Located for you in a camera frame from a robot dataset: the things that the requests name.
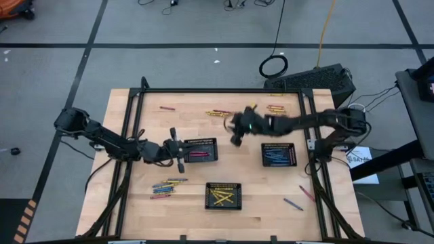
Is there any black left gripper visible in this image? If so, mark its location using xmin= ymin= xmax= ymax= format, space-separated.
xmin=162 ymin=127 xmax=208 ymax=174

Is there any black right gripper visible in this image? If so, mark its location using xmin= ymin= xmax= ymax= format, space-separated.
xmin=225 ymin=105 xmax=272 ymax=136

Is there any blue violet wax crayon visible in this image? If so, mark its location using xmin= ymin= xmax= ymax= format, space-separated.
xmin=283 ymin=198 xmax=304 ymax=211

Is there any black plastic slotted basket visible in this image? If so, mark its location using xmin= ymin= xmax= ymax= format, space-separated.
xmin=260 ymin=142 xmax=298 ymax=167
xmin=204 ymin=182 xmax=243 ymax=211
xmin=183 ymin=137 xmax=219 ymax=164

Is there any black perforated computer case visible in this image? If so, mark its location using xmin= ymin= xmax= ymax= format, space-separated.
xmin=263 ymin=63 xmax=357 ymax=110

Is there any white printed sheet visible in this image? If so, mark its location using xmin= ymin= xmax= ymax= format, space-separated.
xmin=344 ymin=146 xmax=380 ymax=186

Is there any black desk leg beam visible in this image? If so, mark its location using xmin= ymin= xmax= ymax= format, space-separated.
xmin=349 ymin=139 xmax=427 ymax=182

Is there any grey desk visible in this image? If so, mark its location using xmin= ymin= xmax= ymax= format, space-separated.
xmin=394 ymin=67 xmax=434 ymax=162

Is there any open laptop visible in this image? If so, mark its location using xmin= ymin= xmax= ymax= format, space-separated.
xmin=409 ymin=158 xmax=434 ymax=213

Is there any orange wheeled machine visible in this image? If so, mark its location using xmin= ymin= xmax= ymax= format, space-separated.
xmin=0 ymin=0 xmax=36 ymax=20

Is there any black aluminium table frame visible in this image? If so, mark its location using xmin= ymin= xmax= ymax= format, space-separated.
xmin=81 ymin=76 xmax=366 ymax=242

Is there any black coiled hanging cable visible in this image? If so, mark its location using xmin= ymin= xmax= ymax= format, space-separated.
xmin=258 ymin=0 xmax=289 ymax=80

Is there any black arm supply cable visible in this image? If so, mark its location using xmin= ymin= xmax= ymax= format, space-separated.
xmin=83 ymin=156 xmax=115 ymax=196

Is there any yellow hanging cable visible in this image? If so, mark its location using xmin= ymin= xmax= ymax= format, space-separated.
xmin=315 ymin=0 xmax=337 ymax=68

